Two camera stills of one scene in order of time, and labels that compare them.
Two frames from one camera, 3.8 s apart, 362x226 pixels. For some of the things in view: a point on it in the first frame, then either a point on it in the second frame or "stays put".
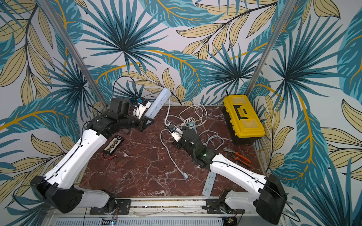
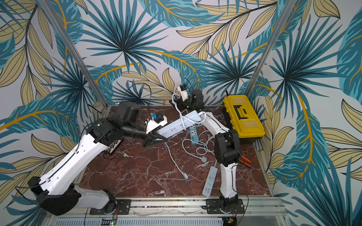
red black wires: [113, 157] stays put
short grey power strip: [209, 184] stays put
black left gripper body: [139, 124] to [149, 138]
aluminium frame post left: [75, 53] stays put
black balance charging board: [113, 145] stays put
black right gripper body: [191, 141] to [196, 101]
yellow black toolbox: [244, 125] stays put
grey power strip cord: [185, 175] to [184, 121]
